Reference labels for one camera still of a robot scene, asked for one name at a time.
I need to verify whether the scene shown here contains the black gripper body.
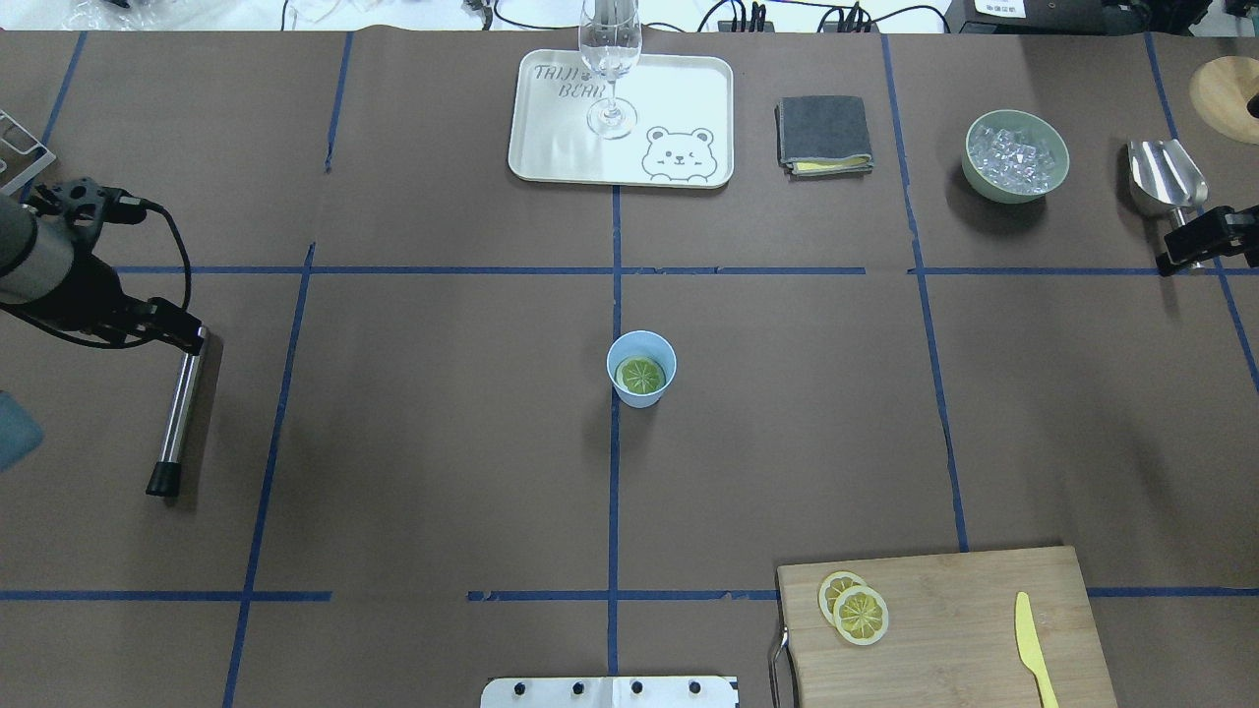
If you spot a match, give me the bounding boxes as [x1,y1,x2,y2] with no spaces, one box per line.
[1233,207,1259,268]

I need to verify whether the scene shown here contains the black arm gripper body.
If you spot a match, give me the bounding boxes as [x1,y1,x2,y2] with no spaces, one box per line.
[20,251,149,350]

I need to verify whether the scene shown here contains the steel muddler black tip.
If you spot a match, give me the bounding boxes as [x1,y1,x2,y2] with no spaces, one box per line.
[146,325,209,501]

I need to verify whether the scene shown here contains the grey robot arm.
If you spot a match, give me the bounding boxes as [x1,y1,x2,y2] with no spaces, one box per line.
[3,188,865,470]

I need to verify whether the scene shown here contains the light blue paper cup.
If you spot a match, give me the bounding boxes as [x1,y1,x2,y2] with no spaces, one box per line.
[606,330,679,409]

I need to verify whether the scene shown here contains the steel ice scoop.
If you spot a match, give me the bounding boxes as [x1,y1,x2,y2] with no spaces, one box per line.
[1127,139,1207,229]

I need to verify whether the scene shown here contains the round wooden board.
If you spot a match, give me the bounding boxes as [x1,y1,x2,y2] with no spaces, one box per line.
[1190,55,1258,147]

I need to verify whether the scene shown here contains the white rack at edge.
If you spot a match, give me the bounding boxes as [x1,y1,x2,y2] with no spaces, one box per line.
[1,110,57,197]

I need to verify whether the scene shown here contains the green bowl of ice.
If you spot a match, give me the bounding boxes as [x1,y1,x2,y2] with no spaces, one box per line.
[961,110,1071,205]

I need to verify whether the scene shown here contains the folded grey yellow cloth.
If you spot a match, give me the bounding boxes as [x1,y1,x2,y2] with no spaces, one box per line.
[776,94,875,178]

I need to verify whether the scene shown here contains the black power strip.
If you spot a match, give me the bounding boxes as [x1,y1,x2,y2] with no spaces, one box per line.
[697,1,881,34]

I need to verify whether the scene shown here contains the yellow plastic knife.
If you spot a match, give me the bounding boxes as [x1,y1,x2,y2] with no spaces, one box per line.
[1013,591,1058,707]

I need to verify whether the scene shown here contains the wooden cutting board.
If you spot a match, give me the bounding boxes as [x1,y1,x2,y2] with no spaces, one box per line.
[769,545,1118,707]

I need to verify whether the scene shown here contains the cream bear tray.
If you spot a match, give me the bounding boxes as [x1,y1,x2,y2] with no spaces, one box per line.
[507,49,737,189]

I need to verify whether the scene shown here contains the clear wine glass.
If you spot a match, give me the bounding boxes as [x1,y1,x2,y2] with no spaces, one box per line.
[578,1,642,141]

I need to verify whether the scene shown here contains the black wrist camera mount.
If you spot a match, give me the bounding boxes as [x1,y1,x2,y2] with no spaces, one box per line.
[21,178,151,251]

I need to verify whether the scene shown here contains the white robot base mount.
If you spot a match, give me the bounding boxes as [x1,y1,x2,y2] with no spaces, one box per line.
[480,677,742,707]

